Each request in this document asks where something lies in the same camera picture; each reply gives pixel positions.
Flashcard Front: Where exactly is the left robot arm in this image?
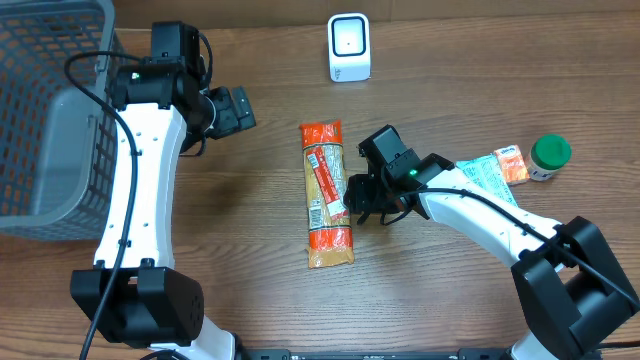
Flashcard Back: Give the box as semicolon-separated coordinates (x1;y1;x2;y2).
70;21;256;360

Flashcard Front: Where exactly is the small orange tissue pack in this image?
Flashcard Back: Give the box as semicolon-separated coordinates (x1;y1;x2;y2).
493;145;530;185

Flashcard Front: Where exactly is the white barcode scanner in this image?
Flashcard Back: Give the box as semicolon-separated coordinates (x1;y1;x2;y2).
327;12;372;82

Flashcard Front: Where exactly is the grey plastic mesh basket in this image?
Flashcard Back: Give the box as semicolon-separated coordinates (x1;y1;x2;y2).
1;0;122;241

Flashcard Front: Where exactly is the green lid white jar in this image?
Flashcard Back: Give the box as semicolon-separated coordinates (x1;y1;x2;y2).
525;134;572;181

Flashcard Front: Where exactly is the orange spaghetti package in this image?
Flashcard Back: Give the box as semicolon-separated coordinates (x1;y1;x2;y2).
300;120;354;269

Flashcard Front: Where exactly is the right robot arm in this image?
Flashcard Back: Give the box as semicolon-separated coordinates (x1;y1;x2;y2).
344;125;639;359

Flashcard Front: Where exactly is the teal Kleenex tissue pack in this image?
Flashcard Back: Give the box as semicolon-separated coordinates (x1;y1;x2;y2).
456;154;518;206

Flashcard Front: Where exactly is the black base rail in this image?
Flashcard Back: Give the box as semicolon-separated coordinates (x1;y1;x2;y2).
236;348;509;360

